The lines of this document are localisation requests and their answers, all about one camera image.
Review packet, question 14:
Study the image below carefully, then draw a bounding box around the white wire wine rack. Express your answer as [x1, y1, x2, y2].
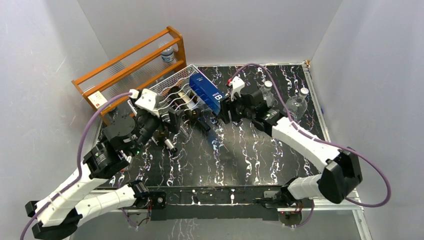
[127, 64, 220, 117]

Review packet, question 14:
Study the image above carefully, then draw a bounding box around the pack of coloured markers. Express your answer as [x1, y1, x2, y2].
[122, 153, 133, 164]

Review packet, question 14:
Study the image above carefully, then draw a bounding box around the white green small box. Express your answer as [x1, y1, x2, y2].
[88, 91, 108, 109]

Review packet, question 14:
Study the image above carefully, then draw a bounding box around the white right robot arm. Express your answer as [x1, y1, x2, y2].
[218, 89, 362, 207]

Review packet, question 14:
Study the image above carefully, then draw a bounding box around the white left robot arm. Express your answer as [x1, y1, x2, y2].
[25, 109, 183, 240]

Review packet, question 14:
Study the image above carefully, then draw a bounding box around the orange wooden shelf rack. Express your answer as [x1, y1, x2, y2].
[72, 26, 187, 111]

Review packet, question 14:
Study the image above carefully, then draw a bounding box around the dark green tall wine bottle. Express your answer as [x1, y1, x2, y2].
[168, 86, 211, 132]

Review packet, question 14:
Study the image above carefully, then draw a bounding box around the green wine bottle grey foil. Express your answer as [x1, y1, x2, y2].
[152, 130, 178, 155]

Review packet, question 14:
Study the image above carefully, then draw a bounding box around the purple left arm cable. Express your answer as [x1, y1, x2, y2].
[19, 91, 140, 240]

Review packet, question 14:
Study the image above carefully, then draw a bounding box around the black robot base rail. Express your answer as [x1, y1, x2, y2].
[125, 185, 314, 223]

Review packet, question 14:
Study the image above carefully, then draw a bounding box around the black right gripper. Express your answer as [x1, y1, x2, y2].
[217, 92, 255, 125]

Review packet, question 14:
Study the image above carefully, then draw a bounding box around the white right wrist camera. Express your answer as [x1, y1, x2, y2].
[227, 76, 245, 102]

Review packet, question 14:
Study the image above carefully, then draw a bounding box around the round clear bottle white cap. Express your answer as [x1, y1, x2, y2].
[260, 80, 274, 108]

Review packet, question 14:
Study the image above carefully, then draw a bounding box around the large clear bottle white cap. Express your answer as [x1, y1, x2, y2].
[286, 87, 310, 123]

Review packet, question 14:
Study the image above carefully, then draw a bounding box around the blue white round jar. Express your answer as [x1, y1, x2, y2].
[160, 46, 175, 63]

